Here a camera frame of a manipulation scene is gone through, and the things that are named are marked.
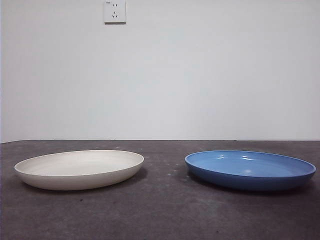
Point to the white round plate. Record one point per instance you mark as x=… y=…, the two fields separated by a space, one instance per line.
x=75 y=175

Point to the blue round plate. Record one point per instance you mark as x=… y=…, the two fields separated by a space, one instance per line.
x=250 y=182

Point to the white wall socket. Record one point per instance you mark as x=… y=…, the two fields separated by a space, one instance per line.
x=115 y=12

